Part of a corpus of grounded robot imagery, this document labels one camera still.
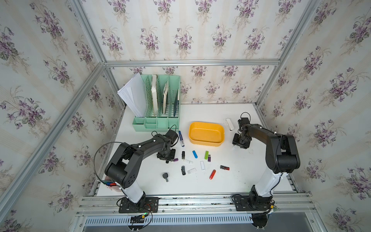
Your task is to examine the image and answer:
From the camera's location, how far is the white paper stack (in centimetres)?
92

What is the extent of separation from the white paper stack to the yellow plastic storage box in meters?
A: 0.37

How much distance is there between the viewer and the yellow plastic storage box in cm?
97
